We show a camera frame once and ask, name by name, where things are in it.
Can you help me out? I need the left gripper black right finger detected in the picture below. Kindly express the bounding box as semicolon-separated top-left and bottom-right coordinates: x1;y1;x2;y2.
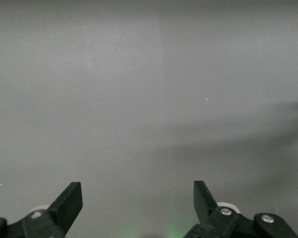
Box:
181;180;298;238

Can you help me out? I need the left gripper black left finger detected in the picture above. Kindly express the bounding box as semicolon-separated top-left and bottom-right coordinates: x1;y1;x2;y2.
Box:
0;181;83;238

